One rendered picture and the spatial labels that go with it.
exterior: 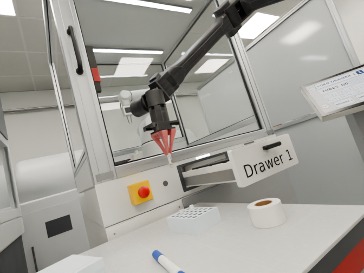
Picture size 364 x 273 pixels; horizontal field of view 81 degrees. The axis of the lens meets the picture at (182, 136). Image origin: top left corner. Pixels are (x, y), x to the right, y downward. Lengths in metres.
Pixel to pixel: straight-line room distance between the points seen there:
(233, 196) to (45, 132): 3.52
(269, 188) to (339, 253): 0.85
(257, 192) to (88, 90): 0.90
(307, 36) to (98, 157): 2.16
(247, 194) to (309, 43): 1.72
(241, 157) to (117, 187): 0.44
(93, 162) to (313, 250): 0.67
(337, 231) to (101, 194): 0.65
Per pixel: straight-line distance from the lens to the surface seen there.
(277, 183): 1.30
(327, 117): 1.45
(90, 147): 0.82
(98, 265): 0.45
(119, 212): 0.81
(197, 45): 0.79
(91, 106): 0.86
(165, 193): 0.87
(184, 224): 0.57
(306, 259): 0.37
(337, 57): 2.34
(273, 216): 0.48
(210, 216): 0.57
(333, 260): 0.40
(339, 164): 2.44
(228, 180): 0.69
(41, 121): 4.19
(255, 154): 0.69
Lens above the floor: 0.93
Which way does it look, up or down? 7 degrees up
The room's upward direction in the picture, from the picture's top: 16 degrees counter-clockwise
